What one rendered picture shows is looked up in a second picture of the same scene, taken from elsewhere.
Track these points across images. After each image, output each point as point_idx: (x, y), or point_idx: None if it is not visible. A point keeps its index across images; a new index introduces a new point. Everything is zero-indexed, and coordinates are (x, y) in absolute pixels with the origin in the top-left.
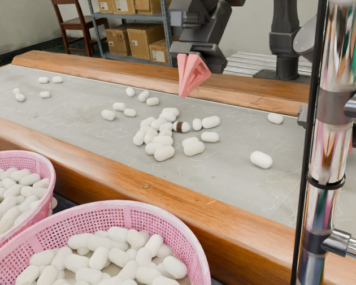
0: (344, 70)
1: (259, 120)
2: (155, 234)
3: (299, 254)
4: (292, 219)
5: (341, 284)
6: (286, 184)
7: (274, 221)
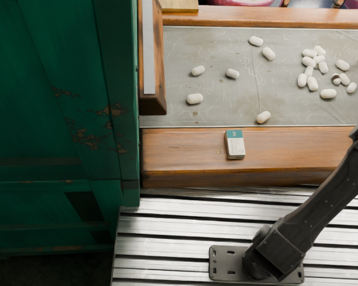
0: None
1: None
2: None
3: (348, 13)
4: None
5: (331, 9)
6: None
7: None
